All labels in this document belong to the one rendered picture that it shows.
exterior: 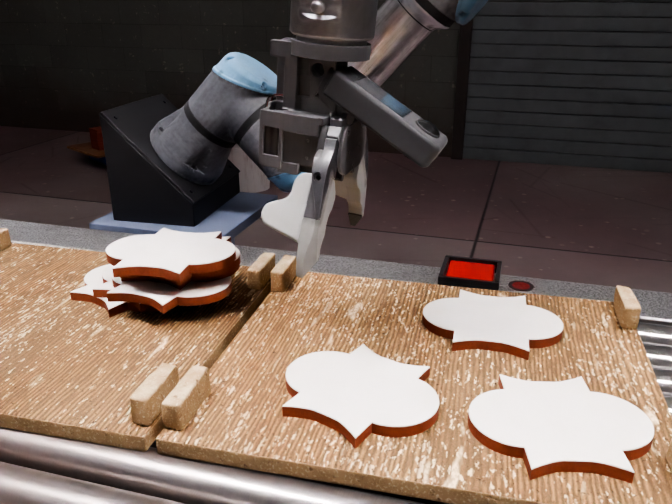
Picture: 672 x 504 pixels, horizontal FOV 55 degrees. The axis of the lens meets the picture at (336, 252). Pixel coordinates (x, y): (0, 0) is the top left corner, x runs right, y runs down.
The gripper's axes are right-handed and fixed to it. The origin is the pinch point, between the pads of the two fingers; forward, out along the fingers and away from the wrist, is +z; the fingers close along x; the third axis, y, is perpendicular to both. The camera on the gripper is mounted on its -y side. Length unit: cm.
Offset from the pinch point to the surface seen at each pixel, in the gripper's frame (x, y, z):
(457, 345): -0.4, -13.3, 7.3
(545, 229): -313, -21, 102
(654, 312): -20.9, -33.3, 8.4
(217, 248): -1.6, 14.3, 3.4
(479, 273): -22.0, -12.5, 8.8
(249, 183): -319, 171, 112
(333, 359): 7.1, -3.0, 7.6
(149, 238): -1.6, 23.2, 4.2
